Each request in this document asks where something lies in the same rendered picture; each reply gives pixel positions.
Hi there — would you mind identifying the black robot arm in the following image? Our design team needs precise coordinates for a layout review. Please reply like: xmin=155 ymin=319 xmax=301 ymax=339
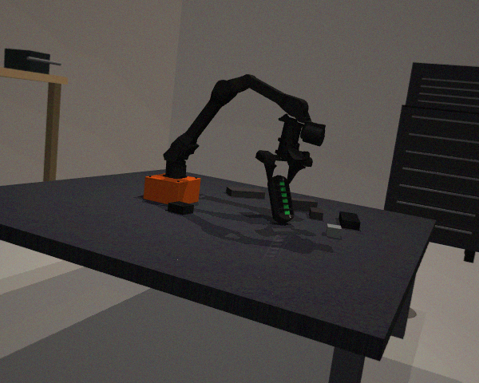
xmin=163 ymin=74 xmax=326 ymax=179

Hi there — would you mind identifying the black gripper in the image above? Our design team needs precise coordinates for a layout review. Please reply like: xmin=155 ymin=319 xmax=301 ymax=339
xmin=255 ymin=136 xmax=313 ymax=184

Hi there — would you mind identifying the dark grey switch panel with green rocker switches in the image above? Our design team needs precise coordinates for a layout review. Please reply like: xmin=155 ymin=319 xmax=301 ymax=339
xmin=267 ymin=176 xmax=295 ymax=223

